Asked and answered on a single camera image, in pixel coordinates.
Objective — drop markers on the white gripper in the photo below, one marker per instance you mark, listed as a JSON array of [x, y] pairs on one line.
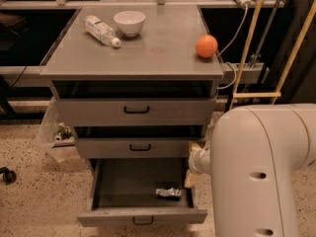
[[196, 158]]

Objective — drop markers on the crushed silver redbull can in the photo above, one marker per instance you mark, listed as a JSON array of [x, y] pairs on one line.
[[169, 193]]

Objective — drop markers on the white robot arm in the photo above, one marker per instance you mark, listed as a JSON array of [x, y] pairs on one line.
[[252, 152]]

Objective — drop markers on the grey bottom drawer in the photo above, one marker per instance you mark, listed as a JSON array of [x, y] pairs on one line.
[[124, 192]]

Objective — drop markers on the grey drawer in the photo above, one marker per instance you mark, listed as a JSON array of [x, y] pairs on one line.
[[124, 192], [97, 148], [93, 112]]

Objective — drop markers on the grey drawer cabinet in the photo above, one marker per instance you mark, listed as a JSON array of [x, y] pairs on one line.
[[159, 64]]

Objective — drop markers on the grey middle drawer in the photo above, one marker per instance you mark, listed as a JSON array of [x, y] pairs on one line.
[[97, 148]]

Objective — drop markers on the grey top drawer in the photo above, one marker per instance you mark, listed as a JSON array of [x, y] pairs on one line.
[[93, 112]]

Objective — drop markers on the orange fruit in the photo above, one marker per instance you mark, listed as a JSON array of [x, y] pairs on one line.
[[206, 46]]

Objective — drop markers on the clear plastic bag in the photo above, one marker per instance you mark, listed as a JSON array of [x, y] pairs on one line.
[[54, 136]]

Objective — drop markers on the white ceramic bowl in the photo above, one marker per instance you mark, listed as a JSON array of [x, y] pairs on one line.
[[130, 23]]

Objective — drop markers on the clear plastic water bottle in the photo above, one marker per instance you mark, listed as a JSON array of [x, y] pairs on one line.
[[101, 31]]

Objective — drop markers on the black caster wheel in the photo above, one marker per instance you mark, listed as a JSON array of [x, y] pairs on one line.
[[9, 176]]

